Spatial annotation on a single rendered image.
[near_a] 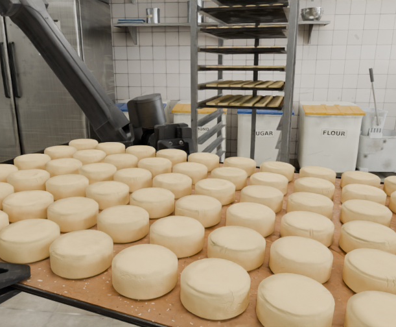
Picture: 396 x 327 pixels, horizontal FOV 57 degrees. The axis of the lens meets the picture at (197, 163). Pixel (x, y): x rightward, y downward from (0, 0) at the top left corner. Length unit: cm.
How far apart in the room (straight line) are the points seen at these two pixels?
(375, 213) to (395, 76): 413
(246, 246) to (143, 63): 412
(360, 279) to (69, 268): 22
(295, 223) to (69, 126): 346
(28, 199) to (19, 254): 10
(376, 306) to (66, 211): 28
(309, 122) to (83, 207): 338
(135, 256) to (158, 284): 3
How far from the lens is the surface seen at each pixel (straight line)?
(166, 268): 28
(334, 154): 379
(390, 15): 451
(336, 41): 434
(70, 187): 46
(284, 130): 179
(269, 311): 25
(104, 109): 79
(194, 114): 185
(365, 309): 27
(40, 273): 33
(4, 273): 32
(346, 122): 374
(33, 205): 41
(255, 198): 42
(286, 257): 30
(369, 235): 37
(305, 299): 26
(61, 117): 377
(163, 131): 69
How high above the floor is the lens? 116
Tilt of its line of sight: 15 degrees down
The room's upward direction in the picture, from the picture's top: straight up
